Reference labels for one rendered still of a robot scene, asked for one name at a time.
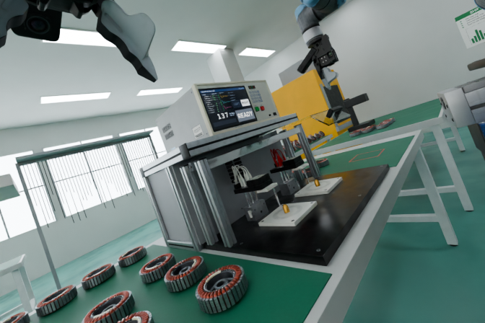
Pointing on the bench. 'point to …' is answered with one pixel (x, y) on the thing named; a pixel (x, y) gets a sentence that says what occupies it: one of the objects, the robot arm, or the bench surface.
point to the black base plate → (292, 242)
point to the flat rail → (250, 148)
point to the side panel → (171, 210)
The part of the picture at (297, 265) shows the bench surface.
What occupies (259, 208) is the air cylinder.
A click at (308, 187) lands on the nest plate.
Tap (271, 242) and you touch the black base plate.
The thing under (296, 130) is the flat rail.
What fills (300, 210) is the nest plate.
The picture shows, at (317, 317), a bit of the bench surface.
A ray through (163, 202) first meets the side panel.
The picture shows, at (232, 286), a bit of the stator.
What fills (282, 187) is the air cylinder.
